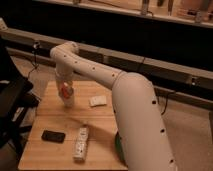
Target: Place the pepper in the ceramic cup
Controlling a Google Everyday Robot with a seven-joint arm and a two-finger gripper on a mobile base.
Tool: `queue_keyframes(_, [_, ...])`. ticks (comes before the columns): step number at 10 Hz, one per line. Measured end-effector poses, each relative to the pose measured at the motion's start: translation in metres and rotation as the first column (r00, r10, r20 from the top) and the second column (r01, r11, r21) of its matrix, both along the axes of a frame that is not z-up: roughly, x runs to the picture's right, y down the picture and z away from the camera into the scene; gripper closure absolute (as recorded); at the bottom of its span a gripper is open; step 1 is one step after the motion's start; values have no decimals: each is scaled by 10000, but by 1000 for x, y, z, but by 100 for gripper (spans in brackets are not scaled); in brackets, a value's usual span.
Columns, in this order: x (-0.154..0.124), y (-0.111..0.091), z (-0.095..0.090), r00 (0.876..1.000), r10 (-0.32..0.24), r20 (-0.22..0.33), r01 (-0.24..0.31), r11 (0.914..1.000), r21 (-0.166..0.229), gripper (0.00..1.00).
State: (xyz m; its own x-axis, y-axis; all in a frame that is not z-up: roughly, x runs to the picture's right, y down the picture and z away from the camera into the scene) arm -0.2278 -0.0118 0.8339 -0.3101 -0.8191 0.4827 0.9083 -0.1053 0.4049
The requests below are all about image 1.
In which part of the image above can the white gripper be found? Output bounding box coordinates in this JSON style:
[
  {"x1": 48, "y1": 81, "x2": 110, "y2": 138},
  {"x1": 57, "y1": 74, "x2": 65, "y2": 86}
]
[{"x1": 55, "y1": 76, "x2": 76, "y2": 108}]

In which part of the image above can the red orange pepper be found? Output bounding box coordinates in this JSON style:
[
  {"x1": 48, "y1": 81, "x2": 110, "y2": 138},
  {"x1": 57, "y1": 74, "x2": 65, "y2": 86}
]
[{"x1": 61, "y1": 83, "x2": 73, "y2": 99}]

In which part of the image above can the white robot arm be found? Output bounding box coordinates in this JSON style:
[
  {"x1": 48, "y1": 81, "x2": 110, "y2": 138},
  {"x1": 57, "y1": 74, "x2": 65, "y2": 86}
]
[{"x1": 50, "y1": 42, "x2": 178, "y2": 171}]

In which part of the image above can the black chair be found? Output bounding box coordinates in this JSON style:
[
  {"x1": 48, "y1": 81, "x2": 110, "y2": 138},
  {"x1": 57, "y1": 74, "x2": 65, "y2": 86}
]
[{"x1": 0, "y1": 36, "x2": 38, "y2": 151}]

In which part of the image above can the black smartphone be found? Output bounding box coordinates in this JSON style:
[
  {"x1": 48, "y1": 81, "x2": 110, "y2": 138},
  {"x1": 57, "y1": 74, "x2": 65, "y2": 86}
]
[{"x1": 41, "y1": 130, "x2": 65, "y2": 143}]

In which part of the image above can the wooden table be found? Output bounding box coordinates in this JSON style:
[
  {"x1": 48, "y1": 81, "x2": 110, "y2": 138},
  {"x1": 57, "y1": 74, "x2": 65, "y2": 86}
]
[{"x1": 18, "y1": 81, "x2": 127, "y2": 171}]

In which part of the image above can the white remote control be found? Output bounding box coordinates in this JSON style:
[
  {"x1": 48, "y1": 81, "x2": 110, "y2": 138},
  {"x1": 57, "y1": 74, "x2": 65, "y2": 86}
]
[{"x1": 73, "y1": 127, "x2": 89, "y2": 162}]

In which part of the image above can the dark green object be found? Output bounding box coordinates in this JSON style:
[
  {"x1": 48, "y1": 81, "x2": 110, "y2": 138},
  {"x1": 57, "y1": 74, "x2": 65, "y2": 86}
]
[{"x1": 114, "y1": 132, "x2": 126, "y2": 165}]

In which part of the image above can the black cable on left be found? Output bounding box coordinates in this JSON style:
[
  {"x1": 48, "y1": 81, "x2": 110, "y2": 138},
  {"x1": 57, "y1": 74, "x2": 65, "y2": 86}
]
[{"x1": 26, "y1": 42, "x2": 42, "y2": 81}]

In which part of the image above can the black cable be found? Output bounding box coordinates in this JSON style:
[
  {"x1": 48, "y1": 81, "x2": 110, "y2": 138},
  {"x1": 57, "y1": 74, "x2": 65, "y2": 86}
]
[
  {"x1": 26, "y1": 42, "x2": 42, "y2": 81},
  {"x1": 155, "y1": 90, "x2": 177, "y2": 116}
]

